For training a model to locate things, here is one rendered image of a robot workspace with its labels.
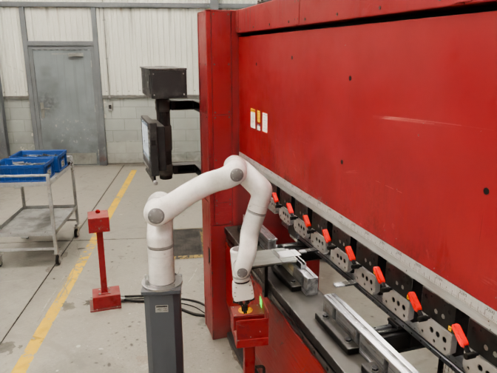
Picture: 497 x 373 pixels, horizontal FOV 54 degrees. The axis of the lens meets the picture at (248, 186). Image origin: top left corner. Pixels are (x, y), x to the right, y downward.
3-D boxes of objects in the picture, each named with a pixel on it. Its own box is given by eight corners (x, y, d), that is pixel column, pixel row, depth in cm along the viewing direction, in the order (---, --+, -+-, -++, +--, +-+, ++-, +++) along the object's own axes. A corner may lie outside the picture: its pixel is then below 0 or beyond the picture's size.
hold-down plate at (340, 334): (314, 318, 223) (314, 312, 222) (325, 316, 225) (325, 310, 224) (347, 355, 196) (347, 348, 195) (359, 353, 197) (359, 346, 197)
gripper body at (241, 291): (251, 272, 238) (252, 294, 241) (229, 276, 236) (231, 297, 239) (253, 280, 230) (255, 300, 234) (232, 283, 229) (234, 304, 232)
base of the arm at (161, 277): (139, 292, 221) (137, 254, 216) (143, 274, 239) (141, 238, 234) (181, 291, 222) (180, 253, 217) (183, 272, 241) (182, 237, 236)
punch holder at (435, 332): (416, 332, 157) (421, 286, 153) (438, 328, 160) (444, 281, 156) (449, 359, 144) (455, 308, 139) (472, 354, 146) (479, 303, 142)
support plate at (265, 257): (238, 254, 264) (238, 253, 264) (283, 249, 272) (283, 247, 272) (248, 268, 248) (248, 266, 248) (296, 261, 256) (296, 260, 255)
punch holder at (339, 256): (330, 260, 212) (331, 224, 208) (347, 257, 215) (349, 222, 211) (347, 274, 199) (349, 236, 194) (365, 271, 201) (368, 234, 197)
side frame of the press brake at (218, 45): (204, 323, 384) (196, 12, 323) (304, 306, 409) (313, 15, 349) (212, 340, 361) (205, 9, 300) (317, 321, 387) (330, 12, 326)
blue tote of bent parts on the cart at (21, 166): (6, 175, 503) (4, 158, 498) (55, 174, 508) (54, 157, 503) (-9, 184, 469) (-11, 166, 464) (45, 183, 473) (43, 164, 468)
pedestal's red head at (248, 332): (230, 326, 256) (230, 295, 251) (260, 323, 259) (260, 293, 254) (236, 348, 237) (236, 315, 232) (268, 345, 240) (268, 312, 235)
